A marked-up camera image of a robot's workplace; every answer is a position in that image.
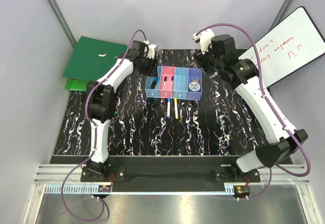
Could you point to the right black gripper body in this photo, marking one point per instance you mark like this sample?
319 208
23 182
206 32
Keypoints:
209 63

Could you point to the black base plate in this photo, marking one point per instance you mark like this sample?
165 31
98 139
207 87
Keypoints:
169 174

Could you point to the light blue bin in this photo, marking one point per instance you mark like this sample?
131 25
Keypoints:
152 93

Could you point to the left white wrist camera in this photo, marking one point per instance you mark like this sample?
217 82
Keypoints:
152 49

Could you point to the aluminium frame rail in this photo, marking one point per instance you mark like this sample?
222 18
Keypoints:
62 22

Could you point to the black marble mat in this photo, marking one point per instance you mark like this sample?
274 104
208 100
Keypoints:
220 123

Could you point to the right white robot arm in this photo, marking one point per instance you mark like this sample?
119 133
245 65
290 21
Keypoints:
219 53

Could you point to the white board with writing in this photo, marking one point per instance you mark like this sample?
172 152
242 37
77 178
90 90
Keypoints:
292 44

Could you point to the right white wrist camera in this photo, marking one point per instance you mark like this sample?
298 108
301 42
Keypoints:
204 38

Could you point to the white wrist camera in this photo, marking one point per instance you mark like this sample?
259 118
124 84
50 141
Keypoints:
204 38
152 49

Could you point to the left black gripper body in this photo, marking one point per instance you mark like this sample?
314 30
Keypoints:
147 66

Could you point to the yellow capped white marker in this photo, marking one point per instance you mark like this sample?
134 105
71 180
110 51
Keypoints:
176 108

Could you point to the purple bin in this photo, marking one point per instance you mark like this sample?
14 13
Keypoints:
194 74

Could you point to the green ring binder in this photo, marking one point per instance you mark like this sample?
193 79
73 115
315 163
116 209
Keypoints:
90 60

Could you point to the teal blue bin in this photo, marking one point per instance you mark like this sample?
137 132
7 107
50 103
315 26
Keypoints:
180 83

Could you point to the blue capped white marker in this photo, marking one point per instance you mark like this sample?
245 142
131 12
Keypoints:
169 107

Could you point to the dark blue capped marker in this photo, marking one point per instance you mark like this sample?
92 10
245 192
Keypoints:
172 82

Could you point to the pink bin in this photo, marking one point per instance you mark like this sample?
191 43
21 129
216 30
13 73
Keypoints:
166 82

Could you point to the white marker pen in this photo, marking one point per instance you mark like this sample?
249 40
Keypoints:
164 83

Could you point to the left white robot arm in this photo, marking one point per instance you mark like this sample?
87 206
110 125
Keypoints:
100 104

